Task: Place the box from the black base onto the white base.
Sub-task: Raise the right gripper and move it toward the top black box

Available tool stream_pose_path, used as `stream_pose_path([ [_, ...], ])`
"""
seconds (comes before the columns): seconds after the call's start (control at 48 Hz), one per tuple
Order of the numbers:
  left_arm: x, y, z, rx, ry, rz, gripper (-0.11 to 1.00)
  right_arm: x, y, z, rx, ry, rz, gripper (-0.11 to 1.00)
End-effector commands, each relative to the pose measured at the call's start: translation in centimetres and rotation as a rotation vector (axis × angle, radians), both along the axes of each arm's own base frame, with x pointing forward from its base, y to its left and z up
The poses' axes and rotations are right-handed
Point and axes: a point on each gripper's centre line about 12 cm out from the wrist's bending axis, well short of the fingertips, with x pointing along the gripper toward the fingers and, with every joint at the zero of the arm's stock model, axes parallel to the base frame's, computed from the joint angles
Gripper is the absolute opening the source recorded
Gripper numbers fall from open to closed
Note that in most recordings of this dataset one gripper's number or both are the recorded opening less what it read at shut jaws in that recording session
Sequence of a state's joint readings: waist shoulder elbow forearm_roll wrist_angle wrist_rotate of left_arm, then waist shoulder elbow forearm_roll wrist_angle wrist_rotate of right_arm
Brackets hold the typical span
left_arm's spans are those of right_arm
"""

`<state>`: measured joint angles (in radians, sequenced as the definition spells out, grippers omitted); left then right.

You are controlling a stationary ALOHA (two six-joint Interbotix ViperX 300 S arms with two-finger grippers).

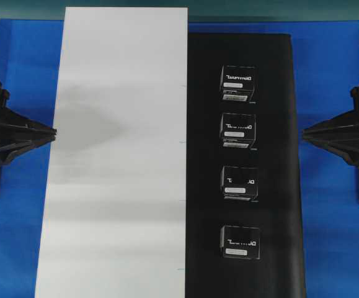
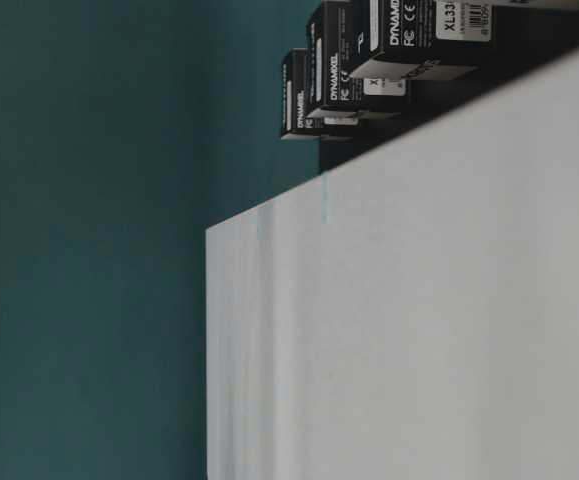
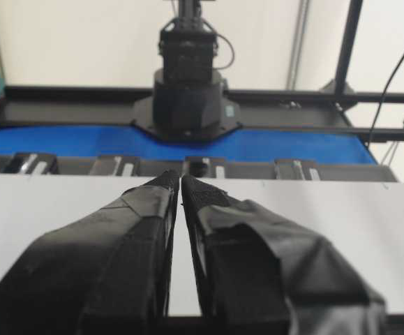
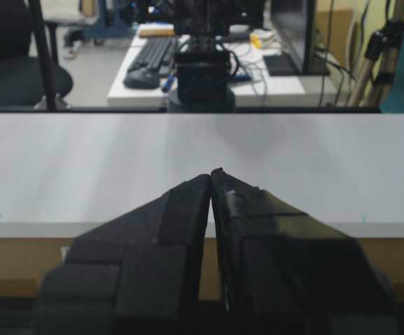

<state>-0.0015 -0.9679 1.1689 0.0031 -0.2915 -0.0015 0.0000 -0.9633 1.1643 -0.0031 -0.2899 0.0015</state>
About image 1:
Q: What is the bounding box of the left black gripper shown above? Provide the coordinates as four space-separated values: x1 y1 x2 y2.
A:
0 82 57 166

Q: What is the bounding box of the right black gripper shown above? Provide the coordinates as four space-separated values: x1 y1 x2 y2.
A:
302 85 359 167

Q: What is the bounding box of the black dynamixel box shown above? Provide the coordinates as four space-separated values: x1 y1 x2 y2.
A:
219 225 260 260
219 65 256 102
221 166 259 202
219 113 256 149

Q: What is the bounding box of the white base sheet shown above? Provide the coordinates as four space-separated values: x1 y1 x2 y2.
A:
35 7 188 297

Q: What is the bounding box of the black base sheet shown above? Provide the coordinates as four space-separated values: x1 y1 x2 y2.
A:
185 33 306 297

